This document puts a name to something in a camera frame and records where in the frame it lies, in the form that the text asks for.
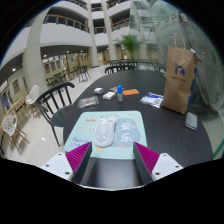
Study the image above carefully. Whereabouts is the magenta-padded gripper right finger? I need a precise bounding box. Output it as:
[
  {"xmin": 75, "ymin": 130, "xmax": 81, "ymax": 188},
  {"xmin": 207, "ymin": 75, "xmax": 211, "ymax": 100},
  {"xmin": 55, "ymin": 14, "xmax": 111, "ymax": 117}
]
[{"xmin": 132, "ymin": 141, "xmax": 185, "ymax": 186}]

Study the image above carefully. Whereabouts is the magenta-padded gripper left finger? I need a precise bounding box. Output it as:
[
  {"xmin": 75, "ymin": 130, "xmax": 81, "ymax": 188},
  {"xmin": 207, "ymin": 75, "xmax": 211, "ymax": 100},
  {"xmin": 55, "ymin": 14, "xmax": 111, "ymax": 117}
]
[{"xmin": 40, "ymin": 141, "xmax": 94, "ymax": 185}]

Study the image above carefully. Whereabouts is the white perforated computer mouse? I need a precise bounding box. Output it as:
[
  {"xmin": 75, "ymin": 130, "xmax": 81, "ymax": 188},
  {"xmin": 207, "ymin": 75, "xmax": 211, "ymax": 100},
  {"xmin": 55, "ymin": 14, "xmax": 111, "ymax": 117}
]
[{"xmin": 92, "ymin": 114, "xmax": 120, "ymax": 149}]

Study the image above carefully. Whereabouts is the light teal printed mouse pad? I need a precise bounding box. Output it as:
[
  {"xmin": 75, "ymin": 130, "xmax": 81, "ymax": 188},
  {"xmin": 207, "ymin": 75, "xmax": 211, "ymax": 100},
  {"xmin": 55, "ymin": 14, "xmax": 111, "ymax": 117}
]
[{"xmin": 63, "ymin": 110, "xmax": 149, "ymax": 161}]

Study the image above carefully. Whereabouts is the black wooden spindle chair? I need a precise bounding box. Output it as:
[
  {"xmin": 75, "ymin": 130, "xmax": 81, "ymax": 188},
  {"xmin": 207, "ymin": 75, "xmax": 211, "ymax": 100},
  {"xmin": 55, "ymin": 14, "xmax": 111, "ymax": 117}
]
[{"xmin": 34, "ymin": 81, "xmax": 76, "ymax": 148}]

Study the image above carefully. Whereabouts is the white lattice-back chair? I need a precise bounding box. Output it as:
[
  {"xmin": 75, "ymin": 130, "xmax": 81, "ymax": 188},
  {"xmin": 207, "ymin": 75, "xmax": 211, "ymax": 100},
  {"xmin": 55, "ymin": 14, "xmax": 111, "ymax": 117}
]
[
  {"xmin": 1, "ymin": 113, "xmax": 31, "ymax": 156},
  {"xmin": 25, "ymin": 84, "xmax": 42, "ymax": 118}
]

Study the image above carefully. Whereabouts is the white and blue plastic packet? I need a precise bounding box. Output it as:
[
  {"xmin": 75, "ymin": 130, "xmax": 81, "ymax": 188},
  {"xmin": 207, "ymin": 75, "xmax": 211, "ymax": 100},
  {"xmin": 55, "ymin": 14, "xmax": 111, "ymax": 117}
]
[{"xmin": 138, "ymin": 91, "xmax": 165, "ymax": 109}]

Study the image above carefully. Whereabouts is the clear bag with brown contents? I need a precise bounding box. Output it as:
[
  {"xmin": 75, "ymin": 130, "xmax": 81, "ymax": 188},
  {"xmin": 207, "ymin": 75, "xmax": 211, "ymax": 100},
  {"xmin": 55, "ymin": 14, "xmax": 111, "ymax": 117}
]
[{"xmin": 77, "ymin": 95, "xmax": 101, "ymax": 110}]

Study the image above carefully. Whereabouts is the brown paper bag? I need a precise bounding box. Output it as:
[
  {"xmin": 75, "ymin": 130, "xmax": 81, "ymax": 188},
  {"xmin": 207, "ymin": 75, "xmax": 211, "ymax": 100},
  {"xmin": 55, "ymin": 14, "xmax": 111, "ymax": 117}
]
[{"xmin": 161, "ymin": 32, "xmax": 198, "ymax": 116}]

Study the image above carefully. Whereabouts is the small bottle with blue cap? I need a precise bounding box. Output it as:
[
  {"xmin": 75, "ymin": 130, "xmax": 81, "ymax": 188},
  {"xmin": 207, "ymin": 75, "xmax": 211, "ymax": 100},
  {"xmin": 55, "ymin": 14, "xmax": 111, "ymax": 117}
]
[{"xmin": 116, "ymin": 84, "xmax": 125, "ymax": 103}]

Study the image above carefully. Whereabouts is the flat white box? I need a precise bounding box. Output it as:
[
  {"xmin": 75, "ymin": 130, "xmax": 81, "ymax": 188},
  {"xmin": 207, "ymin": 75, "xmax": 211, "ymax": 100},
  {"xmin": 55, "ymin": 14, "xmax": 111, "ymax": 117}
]
[{"xmin": 102, "ymin": 91, "xmax": 117, "ymax": 102}]

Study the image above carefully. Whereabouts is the group of dark chairs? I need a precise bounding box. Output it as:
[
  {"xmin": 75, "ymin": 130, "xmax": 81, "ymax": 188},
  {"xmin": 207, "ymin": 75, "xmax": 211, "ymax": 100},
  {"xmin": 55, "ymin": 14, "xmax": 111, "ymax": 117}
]
[{"xmin": 45, "ymin": 64, "xmax": 92, "ymax": 90}]

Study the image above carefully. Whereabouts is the black chair at table end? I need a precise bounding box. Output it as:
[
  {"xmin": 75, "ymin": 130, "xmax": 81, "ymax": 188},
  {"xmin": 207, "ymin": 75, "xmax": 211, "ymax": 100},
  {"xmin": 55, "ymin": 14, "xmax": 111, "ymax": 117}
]
[{"xmin": 104, "ymin": 64, "xmax": 138, "ymax": 75}]

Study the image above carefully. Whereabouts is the large grey cylindrical machine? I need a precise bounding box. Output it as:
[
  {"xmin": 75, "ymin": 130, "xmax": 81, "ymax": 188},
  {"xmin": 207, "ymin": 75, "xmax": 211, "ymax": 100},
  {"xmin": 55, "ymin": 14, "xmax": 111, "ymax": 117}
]
[{"xmin": 156, "ymin": 13, "xmax": 224, "ymax": 113}]

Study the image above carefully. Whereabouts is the potted palm plant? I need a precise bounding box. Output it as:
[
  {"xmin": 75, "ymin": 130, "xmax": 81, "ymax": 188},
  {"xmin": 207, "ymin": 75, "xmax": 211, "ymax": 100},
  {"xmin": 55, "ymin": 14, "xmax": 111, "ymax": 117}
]
[{"xmin": 114, "ymin": 32, "xmax": 145, "ymax": 61}]

